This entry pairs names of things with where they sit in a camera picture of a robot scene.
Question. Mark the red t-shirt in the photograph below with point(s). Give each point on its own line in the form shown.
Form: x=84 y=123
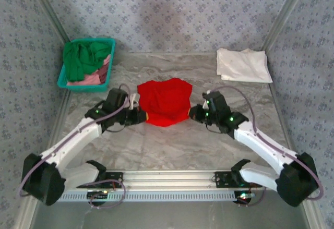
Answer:
x=164 y=101

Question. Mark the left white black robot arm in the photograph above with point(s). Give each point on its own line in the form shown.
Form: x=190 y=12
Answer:
x=73 y=140

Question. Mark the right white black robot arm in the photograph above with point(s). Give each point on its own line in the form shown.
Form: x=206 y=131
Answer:
x=261 y=143

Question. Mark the mauve t-shirt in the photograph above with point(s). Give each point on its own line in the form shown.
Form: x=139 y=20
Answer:
x=103 y=72

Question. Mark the teal plastic basket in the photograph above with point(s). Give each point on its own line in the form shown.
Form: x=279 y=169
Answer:
x=86 y=87

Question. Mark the pale pink t-shirt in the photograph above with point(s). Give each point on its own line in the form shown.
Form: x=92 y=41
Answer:
x=86 y=79

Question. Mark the folded white t-shirt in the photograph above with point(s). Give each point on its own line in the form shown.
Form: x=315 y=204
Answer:
x=242 y=63

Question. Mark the green t-shirt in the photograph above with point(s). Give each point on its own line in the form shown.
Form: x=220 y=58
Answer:
x=83 y=59

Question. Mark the small circuit board with LED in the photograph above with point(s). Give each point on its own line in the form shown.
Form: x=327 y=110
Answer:
x=245 y=195
x=99 y=193

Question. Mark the grey metal panel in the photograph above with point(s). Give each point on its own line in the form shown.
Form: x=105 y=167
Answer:
x=169 y=216

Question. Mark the aluminium side rail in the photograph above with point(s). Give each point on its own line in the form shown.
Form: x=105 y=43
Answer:
x=61 y=119
x=285 y=124

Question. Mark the wide aluminium base rail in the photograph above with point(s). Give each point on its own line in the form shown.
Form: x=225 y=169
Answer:
x=169 y=178

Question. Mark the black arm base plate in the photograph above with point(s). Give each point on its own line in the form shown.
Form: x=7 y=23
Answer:
x=114 y=179
x=221 y=180

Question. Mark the aluminium frame post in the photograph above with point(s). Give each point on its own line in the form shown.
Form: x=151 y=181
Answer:
x=289 y=4
x=48 y=4
x=313 y=218
x=28 y=218

